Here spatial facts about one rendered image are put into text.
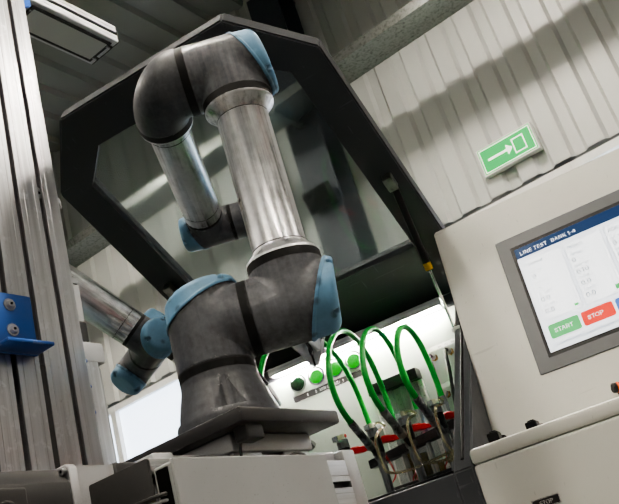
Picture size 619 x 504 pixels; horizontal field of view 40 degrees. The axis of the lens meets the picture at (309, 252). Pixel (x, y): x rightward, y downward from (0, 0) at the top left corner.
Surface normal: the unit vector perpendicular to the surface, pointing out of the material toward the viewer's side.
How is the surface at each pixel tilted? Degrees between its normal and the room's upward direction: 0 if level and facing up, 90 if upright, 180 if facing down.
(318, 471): 90
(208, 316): 90
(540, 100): 90
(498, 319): 76
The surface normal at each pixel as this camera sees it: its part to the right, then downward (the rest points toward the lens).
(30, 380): 0.77, -0.43
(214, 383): -0.19, -0.62
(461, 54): -0.58, -0.18
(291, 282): 0.00, -0.36
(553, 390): -0.51, -0.44
